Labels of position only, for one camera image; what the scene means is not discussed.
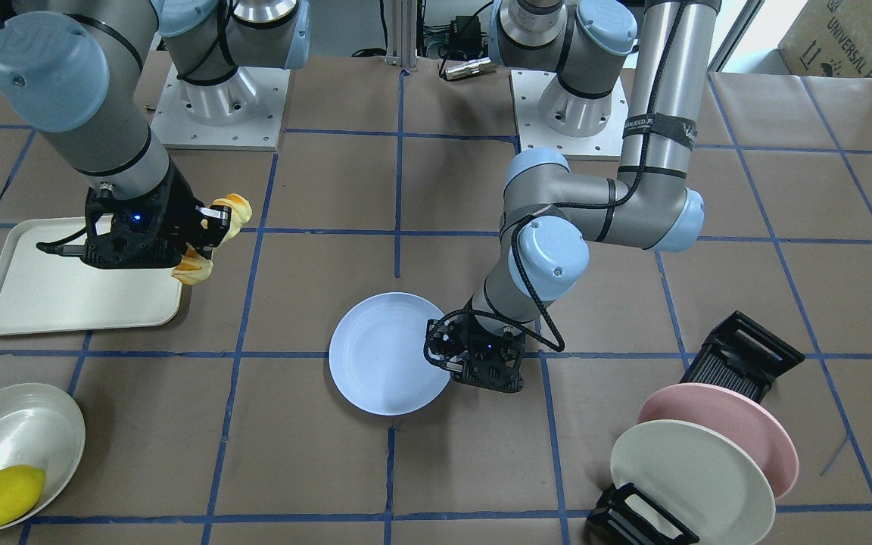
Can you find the light blue plate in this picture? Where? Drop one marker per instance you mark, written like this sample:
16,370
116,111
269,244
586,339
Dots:
376,355

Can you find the aluminium frame post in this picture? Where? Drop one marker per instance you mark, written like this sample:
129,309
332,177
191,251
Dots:
402,19

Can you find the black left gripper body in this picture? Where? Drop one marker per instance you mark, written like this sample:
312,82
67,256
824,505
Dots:
445,334

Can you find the white shallow bowl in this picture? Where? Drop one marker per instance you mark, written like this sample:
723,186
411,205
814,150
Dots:
41,426

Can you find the black dish rack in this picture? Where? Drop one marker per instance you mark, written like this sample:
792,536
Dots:
738,354

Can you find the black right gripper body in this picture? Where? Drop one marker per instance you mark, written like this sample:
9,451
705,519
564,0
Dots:
175,210

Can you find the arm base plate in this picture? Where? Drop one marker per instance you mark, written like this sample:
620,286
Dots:
547,116
243,114

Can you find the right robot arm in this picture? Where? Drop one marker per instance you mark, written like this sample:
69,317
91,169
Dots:
69,69

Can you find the black power adapter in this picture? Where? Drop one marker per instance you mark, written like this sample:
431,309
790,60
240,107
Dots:
465,32

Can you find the cream white plate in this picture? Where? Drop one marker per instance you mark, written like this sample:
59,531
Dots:
703,479

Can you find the cream rectangular tray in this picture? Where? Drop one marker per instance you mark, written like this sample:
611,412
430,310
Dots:
46,293

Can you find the cardboard box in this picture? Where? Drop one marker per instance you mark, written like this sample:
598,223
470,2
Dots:
830,38

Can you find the silver metal cylinder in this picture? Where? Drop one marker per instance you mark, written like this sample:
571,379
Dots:
467,69

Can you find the yellow lemon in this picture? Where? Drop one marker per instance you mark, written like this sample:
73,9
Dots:
20,489

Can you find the pink plate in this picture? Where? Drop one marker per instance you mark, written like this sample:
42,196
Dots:
742,420

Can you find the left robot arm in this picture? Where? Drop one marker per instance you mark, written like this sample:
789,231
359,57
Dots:
551,212

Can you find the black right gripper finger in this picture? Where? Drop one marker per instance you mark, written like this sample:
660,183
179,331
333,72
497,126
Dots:
211,226

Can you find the spiral bread roll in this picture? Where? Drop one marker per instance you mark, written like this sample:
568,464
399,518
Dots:
196,265

